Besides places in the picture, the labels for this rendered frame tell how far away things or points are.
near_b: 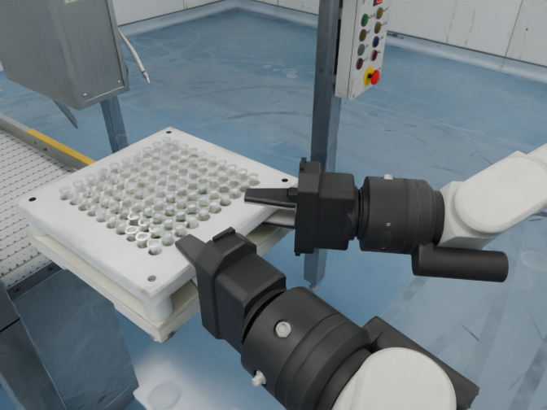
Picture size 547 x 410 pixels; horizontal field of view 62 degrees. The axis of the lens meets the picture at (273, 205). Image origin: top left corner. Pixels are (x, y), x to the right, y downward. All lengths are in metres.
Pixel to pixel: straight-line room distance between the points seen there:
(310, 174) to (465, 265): 0.19
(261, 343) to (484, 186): 0.29
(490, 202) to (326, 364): 0.26
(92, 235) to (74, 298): 0.64
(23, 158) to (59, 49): 0.44
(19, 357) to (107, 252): 0.40
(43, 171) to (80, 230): 0.56
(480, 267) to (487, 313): 1.35
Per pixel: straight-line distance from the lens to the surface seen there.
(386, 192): 0.51
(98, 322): 1.25
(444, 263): 0.53
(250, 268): 0.41
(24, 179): 1.08
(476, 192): 0.53
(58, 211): 0.58
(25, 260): 0.88
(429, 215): 0.52
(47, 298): 1.11
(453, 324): 1.81
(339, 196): 0.50
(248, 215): 0.52
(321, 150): 1.39
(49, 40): 0.78
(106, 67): 0.81
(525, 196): 0.54
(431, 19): 4.32
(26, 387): 0.92
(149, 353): 1.67
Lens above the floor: 1.32
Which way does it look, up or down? 37 degrees down
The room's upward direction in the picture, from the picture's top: straight up
